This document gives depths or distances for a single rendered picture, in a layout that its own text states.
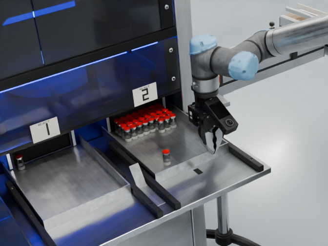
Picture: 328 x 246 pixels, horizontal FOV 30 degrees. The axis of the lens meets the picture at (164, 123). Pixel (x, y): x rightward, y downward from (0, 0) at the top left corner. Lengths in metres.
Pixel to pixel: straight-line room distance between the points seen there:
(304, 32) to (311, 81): 2.63
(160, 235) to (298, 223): 0.92
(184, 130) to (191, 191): 0.33
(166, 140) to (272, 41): 0.51
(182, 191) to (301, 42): 0.52
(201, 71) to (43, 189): 0.57
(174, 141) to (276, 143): 1.67
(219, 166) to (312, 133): 1.88
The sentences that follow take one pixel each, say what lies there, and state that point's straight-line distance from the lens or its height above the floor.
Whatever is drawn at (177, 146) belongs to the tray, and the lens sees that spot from 1.92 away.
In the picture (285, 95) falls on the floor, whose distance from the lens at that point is 4.05.
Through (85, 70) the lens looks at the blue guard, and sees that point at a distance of 1.81.
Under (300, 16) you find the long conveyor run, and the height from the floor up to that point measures 0.95.
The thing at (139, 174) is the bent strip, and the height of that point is 0.91.
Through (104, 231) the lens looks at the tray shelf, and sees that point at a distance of 1.63.
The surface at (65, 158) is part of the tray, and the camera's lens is 1.93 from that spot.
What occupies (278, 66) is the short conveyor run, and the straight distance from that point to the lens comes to 2.40.
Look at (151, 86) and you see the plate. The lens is 1.94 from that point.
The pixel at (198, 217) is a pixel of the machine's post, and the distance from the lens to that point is 2.32.
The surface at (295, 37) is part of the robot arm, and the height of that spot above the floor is 1.28.
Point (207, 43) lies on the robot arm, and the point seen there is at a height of 1.26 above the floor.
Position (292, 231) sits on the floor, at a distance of 2.94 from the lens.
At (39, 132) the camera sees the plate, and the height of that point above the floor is 1.02.
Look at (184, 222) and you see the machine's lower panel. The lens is 2.30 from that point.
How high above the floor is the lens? 1.91
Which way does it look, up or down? 30 degrees down
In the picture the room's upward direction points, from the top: 6 degrees counter-clockwise
